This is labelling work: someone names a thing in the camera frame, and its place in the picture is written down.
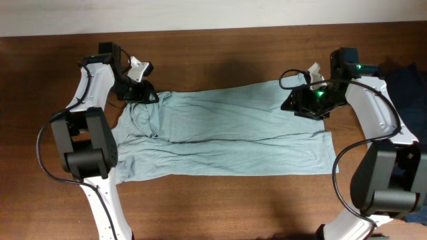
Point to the light teal t-shirt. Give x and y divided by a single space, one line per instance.
239 131

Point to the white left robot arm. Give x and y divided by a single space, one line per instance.
85 142

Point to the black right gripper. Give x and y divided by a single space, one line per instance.
300 101

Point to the dark blue folded garment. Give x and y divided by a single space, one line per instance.
407 89

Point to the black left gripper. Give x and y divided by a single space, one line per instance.
141 94

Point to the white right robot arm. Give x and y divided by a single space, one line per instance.
390 181

